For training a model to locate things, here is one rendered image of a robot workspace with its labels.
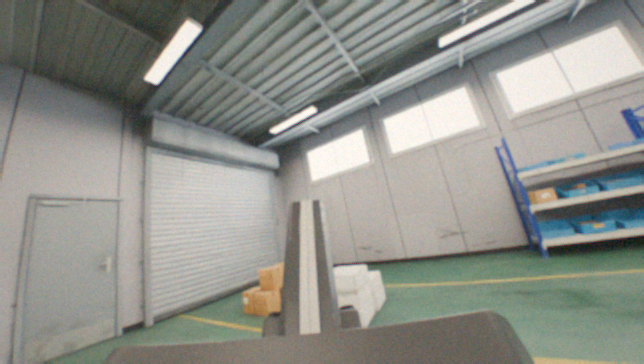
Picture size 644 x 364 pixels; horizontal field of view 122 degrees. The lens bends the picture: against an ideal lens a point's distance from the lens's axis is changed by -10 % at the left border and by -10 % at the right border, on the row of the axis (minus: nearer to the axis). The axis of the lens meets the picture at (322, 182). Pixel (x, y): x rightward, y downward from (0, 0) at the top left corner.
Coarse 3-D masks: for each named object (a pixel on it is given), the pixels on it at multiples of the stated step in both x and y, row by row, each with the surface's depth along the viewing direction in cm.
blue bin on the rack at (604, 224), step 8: (584, 216) 293; (592, 216) 286; (600, 216) 270; (576, 224) 271; (592, 224) 257; (600, 224) 253; (608, 224) 250; (576, 232) 278; (584, 232) 262; (592, 232) 257; (600, 232) 254
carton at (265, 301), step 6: (258, 294) 288; (264, 294) 282; (270, 294) 284; (276, 294) 293; (258, 300) 287; (264, 300) 280; (270, 300) 282; (276, 300) 290; (258, 306) 286; (264, 306) 279; (270, 306) 279; (276, 306) 287; (258, 312) 285; (264, 312) 278; (270, 312) 276
